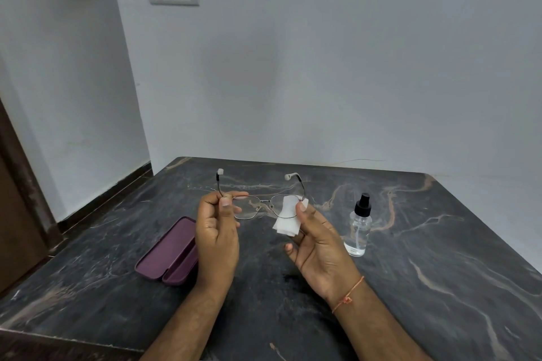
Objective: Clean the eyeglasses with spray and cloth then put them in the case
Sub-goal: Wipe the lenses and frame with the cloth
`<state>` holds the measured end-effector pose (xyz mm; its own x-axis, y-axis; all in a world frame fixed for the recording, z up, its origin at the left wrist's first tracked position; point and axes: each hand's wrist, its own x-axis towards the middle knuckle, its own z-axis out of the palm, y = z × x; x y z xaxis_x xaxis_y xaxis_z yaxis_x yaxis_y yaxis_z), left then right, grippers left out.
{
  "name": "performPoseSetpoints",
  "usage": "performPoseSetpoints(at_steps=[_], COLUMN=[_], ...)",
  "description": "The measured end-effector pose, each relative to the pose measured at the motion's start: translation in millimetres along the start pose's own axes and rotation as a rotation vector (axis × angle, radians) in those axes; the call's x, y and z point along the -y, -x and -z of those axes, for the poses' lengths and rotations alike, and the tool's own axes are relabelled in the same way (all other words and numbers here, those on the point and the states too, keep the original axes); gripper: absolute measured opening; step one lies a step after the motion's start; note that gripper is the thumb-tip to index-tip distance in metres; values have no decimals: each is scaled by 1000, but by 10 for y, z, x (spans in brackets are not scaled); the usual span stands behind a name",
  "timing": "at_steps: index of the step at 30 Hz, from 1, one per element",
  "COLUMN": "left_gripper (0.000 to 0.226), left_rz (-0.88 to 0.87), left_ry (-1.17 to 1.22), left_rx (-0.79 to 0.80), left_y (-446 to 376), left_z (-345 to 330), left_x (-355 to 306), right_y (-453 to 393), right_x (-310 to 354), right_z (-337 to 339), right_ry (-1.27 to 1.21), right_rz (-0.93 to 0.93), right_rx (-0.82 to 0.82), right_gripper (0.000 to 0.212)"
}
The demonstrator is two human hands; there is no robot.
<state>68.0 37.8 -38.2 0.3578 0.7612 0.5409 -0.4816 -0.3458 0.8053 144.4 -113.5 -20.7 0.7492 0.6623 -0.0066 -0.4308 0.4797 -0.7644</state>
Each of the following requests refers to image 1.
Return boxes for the thin metal frame eyeglasses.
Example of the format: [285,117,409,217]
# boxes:
[214,168,308,222]

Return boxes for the person's left hand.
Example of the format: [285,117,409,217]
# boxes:
[195,191,250,290]

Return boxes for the person's right hand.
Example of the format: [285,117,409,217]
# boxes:
[284,200,365,305]

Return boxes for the orange thread wrist bracelet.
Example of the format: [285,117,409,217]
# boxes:
[331,275,365,315]

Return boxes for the brown wooden door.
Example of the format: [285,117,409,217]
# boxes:
[0,94,64,296]

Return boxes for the white cleaning tissue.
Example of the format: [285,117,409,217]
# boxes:
[272,194,310,239]

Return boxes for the purple eyeglasses case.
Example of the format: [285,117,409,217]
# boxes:
[134,216,200,288]

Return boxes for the person's right forearm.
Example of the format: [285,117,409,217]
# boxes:
[332,278,435,361]

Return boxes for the clear spray bottle black cap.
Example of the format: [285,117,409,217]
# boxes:
[343,193,374,258]

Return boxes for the person's left forearm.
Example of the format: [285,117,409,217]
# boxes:
[141,284,230,361]

